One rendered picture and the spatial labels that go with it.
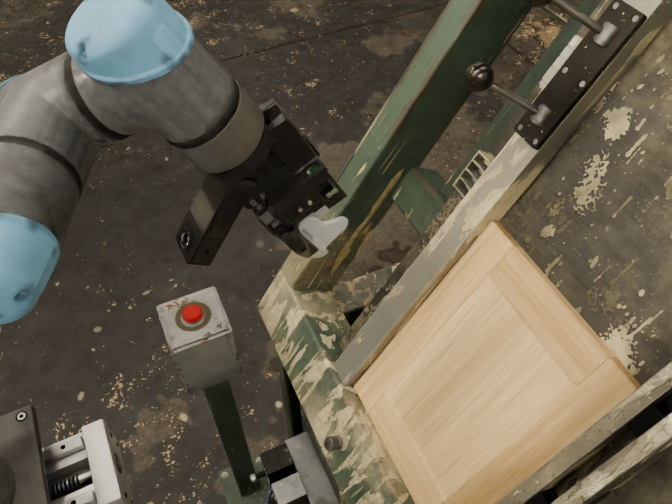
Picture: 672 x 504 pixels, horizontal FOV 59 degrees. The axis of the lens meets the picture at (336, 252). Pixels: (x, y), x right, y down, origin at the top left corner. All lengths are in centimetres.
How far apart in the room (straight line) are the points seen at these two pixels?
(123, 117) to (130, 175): 247
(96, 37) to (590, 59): 61
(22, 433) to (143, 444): 113
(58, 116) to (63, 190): 6
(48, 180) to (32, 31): 379
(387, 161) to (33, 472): 73
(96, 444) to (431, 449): 52
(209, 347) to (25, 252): 78
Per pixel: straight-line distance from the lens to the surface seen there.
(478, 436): 94
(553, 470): 81
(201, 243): 58
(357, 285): 136
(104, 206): 283
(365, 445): 106
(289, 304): 121
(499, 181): 89
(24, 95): 50
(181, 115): 47
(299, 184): 56
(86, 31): 46
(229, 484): 200
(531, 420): 88
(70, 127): 48
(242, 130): 50
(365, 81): 337
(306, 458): 122
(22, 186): 43
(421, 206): 108
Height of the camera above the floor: 188
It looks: 50 degrees down
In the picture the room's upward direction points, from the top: straight up
